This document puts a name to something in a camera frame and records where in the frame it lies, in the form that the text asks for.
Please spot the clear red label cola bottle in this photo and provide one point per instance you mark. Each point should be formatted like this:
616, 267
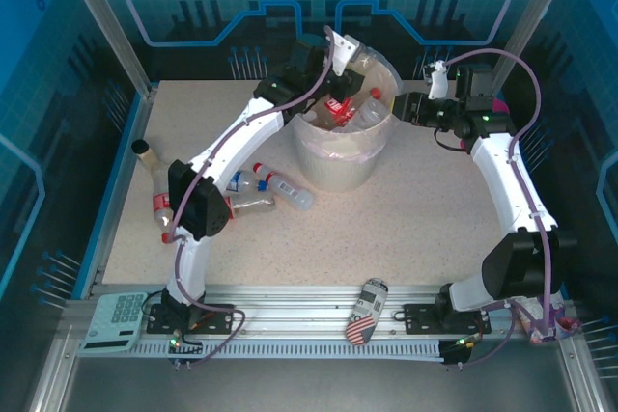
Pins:
256, 204
161, 202
338, 105

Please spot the clear red white label bottle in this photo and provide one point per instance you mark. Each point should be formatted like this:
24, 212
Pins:
372, 110

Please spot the cream plastic waste bin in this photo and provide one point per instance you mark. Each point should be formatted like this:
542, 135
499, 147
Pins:
338, 166

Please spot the blue label clear bottle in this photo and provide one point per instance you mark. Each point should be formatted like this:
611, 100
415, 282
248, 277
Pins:
241, 181

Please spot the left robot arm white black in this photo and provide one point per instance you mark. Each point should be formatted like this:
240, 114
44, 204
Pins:
236, 142

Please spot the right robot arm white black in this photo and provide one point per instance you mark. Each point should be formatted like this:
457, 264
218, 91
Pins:
507, 180

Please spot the clear plastic bin liner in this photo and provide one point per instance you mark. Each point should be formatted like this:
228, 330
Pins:
376, 62

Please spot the pink plastic goblet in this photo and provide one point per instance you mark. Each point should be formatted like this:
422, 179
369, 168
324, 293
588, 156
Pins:
501, 106

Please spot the white label red cap bottle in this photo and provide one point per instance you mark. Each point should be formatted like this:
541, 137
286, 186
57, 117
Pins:
285, 185

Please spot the crushed flag print can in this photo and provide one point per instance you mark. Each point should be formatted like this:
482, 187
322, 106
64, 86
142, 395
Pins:
369, 306

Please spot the purple white snack pouch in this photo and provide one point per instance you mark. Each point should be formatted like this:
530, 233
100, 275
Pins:
560, 327

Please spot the pale green calculator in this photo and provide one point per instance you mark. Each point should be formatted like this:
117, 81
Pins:
103, 330

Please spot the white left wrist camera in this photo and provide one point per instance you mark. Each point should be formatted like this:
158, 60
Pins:
345, 52

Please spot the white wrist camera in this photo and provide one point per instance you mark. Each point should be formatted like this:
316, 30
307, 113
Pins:
438, 79
345, 52

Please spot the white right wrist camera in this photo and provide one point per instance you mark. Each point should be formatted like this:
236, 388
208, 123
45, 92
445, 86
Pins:
438, 79

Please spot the aluminium frame post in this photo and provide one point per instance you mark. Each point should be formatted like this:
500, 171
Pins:
521, 31
116, 31

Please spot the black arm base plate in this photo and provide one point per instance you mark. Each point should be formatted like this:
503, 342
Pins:
420, 318
217, 318

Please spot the aluminium mounting rail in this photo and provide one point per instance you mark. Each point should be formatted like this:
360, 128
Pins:
289, 306

